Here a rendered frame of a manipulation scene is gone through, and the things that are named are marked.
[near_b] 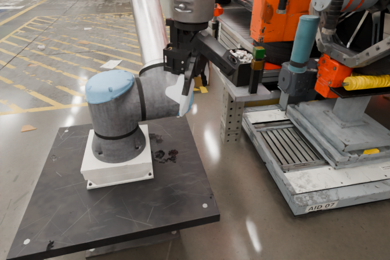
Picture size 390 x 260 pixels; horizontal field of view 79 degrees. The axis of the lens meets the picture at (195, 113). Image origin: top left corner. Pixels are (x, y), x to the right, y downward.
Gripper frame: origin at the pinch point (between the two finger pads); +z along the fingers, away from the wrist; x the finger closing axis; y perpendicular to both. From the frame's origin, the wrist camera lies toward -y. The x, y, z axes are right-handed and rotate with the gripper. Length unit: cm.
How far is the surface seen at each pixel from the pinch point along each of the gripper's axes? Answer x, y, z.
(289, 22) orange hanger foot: -111, -15, 7
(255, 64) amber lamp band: -46.5, -7.2, 8.0
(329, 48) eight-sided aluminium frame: -75, -36, 6
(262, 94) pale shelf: -49, -13, 23
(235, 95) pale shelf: -43.5, -1.9, 23.2
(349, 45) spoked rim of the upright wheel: -81, -44, 5
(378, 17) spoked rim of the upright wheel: -74, -48, -10
